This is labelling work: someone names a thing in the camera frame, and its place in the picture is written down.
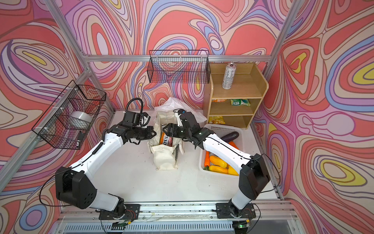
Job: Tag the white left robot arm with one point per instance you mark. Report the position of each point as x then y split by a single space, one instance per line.
73 184

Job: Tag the white plastic produce basket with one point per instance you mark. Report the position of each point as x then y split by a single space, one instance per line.
233 131

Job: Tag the orange carrot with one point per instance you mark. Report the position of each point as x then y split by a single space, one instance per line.
207 159
233 144

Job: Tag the yellow squash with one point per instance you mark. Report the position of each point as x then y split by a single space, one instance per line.
218 162
218 169

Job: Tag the cream canvas tote bag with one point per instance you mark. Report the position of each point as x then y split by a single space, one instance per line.
164 157

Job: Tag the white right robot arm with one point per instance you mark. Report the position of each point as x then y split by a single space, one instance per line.
252 170

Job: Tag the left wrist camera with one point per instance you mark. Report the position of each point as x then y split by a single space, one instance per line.
133 119

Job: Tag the purple eggplant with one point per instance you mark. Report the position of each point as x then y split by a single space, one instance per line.
230 136

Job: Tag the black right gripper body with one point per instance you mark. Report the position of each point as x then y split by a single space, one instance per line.
179 131

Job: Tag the black wire basket back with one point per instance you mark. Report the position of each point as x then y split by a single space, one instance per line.
179 66

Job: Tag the yellow squash upper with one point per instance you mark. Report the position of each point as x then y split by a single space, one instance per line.
218 162

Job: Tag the yellow squash lower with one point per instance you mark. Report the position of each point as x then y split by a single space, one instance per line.
218 169

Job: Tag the orange snack packet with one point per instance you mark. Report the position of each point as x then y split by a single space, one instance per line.
219 100

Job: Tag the black wire basket left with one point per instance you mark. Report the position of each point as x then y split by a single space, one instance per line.
53 128

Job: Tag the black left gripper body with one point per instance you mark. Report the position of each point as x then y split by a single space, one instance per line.
140 133

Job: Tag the green snack packet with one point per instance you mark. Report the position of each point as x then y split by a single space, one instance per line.
240 102

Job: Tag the wooden shelf unit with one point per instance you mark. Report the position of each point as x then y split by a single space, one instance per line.
249 83

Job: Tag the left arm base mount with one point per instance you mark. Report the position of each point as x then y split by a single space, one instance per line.
129 212

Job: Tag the silver drink can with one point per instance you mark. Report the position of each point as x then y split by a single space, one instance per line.
166 140
229 75

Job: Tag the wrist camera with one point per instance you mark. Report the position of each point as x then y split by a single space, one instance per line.
185 118
133 119

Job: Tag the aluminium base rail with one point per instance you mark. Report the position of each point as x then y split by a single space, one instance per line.
268 209

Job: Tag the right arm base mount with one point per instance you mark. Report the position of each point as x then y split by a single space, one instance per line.
235 210

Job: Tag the black wire basket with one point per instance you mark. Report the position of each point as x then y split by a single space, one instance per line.
179 66
53 128

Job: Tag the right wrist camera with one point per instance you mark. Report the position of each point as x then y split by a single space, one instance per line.
185 118

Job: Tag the white plastic grocery bag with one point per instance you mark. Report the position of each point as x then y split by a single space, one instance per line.
173 103

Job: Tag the yellow lemon lower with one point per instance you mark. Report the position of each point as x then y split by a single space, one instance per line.
232 171

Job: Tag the yellow snack packet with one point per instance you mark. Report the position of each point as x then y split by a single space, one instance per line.
216 120

